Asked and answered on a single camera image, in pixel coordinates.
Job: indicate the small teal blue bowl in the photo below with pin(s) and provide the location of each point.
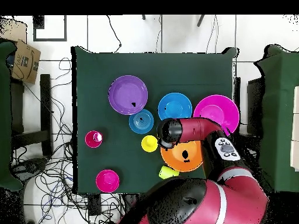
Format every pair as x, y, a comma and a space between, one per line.
147, 126

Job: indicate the purple plastic bowl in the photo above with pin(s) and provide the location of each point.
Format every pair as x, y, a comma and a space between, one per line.
127, 94

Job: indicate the large orange plastic bowl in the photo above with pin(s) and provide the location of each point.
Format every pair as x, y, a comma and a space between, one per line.
175, 158

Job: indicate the green plastic cup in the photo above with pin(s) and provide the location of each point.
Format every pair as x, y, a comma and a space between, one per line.
166, 172

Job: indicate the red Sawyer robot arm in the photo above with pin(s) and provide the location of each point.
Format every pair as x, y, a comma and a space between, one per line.
198, 130

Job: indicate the black computer tower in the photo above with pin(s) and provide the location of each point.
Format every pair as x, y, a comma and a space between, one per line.
255, 105

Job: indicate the yellow plastic cup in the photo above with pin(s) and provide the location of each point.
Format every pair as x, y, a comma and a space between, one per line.
149, 143

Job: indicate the blue plastic bowl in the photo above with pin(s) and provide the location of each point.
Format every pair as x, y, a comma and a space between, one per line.
175, 106

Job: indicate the dark green tablecloth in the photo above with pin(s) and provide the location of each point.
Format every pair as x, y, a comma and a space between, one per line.
151, 67

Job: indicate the red plastic cup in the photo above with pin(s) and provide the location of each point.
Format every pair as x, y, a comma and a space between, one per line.
91, 141

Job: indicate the large pink plastic bowl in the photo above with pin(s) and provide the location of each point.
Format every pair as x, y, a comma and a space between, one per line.
217, 107

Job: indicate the small red plastic bowl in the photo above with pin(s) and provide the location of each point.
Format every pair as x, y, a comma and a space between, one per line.
107, 181

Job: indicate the green cloth covered side table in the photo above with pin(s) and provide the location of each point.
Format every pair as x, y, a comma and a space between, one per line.
280, 105
4, 116

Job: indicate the printed cardboard box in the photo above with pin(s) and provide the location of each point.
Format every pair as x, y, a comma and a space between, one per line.
25, 63

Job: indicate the plain cardboard box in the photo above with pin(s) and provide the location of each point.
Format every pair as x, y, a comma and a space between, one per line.
14, 30

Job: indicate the dark wooden stool frame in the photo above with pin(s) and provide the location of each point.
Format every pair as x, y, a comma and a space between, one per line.
237, 88
45, 105

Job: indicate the black square frame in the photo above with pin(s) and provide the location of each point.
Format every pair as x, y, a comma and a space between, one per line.
34, 35

